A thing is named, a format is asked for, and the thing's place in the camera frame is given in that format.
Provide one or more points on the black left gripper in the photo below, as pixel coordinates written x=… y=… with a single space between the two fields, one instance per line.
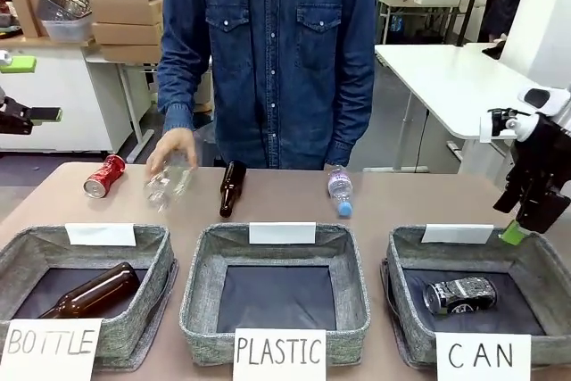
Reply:
x=13 y=120

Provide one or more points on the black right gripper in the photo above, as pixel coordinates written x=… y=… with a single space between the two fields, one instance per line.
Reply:
x=542 y=153

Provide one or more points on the clear plastic bottle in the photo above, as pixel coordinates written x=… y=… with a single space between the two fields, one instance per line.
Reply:
x=167 y=187

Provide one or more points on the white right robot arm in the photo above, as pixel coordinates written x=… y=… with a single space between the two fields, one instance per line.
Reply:
x=553 y=100

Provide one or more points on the person's right forearm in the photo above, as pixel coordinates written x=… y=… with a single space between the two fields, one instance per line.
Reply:
x=180 y=86

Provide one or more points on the person's left forearm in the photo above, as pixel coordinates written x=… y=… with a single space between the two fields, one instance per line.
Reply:
x=352 y=122

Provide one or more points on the red cola can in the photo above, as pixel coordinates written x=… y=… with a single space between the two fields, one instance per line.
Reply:
x=105 y=176

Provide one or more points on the grey perforated plastic basket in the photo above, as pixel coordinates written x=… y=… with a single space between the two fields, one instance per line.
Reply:
x=67 y=5

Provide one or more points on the crushed black can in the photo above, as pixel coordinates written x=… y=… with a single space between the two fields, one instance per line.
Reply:
x=461 y=295

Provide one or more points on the grey basket labelled can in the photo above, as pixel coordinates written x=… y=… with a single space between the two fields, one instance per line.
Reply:
x=403 y=292

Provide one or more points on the paper label reading can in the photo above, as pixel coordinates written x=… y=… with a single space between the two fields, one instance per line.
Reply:
x=484 y=356

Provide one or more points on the grey basket labelled bottle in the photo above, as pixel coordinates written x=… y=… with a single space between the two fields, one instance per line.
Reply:
x=151 y=300

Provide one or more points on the grey basket labelled plastic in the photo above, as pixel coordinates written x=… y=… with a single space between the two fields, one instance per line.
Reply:
x=203 y=296

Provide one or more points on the person's right hand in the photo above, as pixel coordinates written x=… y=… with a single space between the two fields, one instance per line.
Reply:
x=171 y=146

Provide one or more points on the white desk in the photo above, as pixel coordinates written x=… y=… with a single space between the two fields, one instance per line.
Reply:
x=67 y=100

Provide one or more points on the green block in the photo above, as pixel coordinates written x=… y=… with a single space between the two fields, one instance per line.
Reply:
x=20 y=64

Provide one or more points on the blank white paper label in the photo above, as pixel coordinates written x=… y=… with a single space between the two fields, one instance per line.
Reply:
x=100 y=234
x=457 y=234
x=282 y=233

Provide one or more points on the clear plastic tub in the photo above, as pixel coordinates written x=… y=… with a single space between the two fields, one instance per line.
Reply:
x=69 y=29

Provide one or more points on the small cardboard box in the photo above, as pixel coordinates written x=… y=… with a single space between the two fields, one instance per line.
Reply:
x=27 y=15

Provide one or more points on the flat closed cardboard box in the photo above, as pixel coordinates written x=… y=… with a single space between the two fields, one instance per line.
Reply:
x=131 y=53
x=127 y=33

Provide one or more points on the white table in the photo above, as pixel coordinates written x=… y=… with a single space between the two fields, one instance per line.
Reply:
x=441 y=82

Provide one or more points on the large brown glass bottle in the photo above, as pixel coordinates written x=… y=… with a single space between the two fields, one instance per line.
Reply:
x=98 y=289

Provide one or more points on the water bottle with blue cap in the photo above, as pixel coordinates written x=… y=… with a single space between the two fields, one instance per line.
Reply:
x=341 y=189

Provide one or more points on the small brown glass bottle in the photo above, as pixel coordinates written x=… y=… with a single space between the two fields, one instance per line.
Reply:
x=232 y=189

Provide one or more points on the paper label reading bottle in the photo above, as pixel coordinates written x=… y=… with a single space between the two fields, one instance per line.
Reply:
x=49 y=347

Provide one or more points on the person's denim shirt torso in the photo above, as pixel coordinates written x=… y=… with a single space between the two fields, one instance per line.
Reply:
x=276 y=64

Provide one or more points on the paper label reading plastic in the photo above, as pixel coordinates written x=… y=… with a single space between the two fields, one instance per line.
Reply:
x=278 y=354

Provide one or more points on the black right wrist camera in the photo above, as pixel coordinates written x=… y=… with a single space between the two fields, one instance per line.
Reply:
x=499 y=120

